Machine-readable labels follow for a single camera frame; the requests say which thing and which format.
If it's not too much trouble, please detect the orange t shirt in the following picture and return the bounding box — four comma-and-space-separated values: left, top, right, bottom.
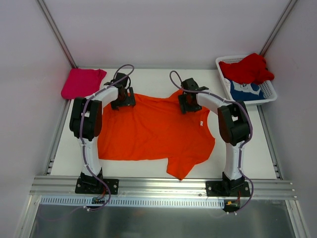
97, 90, 215, 180

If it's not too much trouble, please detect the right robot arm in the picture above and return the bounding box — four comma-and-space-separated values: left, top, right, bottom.
178, 78, 253, 196

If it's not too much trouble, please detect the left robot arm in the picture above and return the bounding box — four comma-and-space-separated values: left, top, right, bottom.
69, 72, 136, 193

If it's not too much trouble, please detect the folded pink t shirt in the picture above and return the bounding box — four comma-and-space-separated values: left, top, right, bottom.
61, 68, 107, 100

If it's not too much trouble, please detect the blue white t shirt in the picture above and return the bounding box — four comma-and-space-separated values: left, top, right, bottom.
225, 79, 264, 101

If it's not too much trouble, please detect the red t shirt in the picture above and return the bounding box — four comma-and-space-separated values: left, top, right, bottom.
219, 53, 274, 85

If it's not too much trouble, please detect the white plastic basket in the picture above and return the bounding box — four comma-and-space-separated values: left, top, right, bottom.
215, 55, 277, 105

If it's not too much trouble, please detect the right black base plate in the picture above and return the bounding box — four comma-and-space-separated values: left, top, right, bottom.
206, 181, 251, 197

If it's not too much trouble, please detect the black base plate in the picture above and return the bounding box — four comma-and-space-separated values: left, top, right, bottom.
75, 178, 119, 195
206, 181, 251, 197

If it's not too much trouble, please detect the aluminium mounting rail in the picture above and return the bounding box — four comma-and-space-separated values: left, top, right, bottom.
30, 176, 298, 200

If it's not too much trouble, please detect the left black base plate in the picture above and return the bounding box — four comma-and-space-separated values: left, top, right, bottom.
75, 178, 119, 195

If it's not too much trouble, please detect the white slotted cable duct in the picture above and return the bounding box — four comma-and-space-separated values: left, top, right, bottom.
40, 195, 225, 209

